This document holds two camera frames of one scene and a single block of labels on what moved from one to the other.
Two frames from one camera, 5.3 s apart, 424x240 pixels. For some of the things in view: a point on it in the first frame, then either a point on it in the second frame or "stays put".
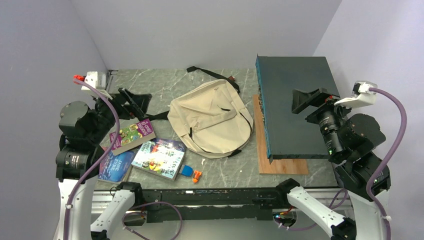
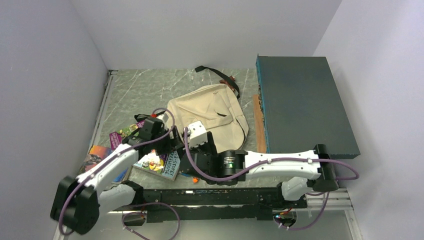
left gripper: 138,110 -> 171,146
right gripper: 301,98 -> 210,146
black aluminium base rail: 175,205 stays put
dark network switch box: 289,136 stays put
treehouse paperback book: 160,157 stays put
